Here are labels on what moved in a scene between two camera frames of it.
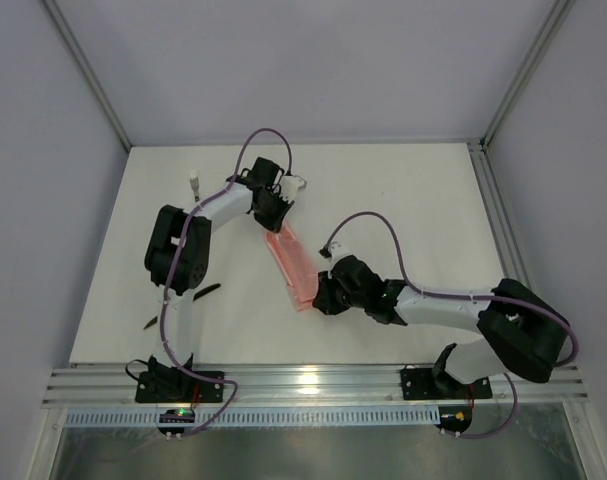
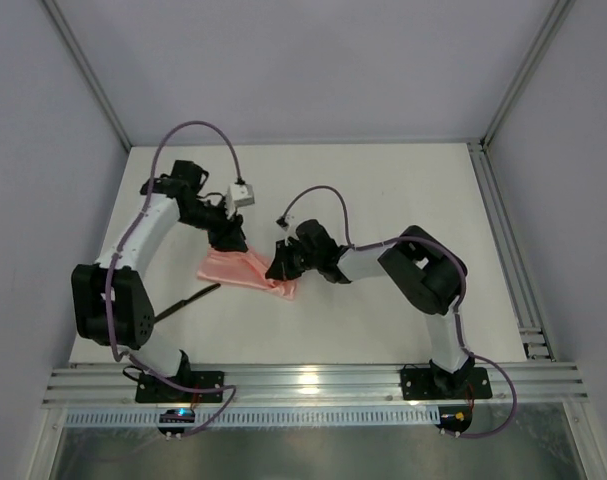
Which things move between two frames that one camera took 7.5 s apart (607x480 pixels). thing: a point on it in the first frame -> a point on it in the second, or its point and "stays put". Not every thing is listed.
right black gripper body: (326, 296) -> (287, 258)
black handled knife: (203, 292) stays put
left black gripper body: (274, 216) -> (228, 237)
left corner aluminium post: (87, 71) stays put
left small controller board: (177, 415) stays put
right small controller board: (454, 419) stays put
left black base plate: (161, 384) stays put
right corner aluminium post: (560, 12) stays put
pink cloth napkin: (299, 269) -> (243, 268)
